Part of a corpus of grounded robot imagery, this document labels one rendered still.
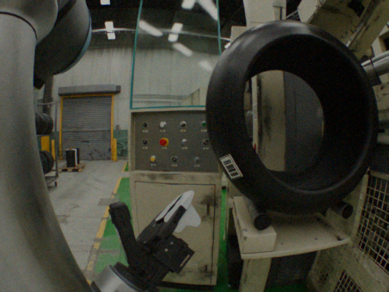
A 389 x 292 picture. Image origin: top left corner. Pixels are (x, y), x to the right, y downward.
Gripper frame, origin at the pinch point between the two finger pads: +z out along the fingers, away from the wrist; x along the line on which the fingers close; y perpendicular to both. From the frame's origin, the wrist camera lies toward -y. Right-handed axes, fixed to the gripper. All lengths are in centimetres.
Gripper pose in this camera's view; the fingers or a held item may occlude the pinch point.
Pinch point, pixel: (186, 193)
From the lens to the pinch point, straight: 39.4
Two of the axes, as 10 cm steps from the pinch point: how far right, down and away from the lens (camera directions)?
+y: 6.6, 7.4, 1.5
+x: 5.1, -2.9, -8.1
